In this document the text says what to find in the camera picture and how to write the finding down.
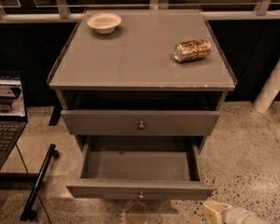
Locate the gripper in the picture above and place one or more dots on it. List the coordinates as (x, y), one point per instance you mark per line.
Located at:
(235, 216)

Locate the grey drawer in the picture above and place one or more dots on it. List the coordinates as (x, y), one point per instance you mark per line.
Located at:
(128, 122)
(140, 168)

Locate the grey drawer cabinet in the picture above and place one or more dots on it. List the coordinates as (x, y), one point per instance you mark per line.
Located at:
(134, 67)

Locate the grey top drawer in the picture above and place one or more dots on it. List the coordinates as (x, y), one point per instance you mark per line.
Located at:
(128, 122)

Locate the golden soda can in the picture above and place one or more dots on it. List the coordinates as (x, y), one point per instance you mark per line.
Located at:
(192, 50)

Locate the black stand leg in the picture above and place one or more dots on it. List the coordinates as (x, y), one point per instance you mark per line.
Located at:
(28, 212)

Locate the white paper bowl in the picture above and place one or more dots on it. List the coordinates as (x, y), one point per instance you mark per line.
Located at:
(104, 23)

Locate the metal railing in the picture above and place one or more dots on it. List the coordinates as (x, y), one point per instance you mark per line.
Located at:
(140, 6)

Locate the black laptop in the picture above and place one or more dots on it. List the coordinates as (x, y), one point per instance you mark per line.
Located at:
(13, 117)

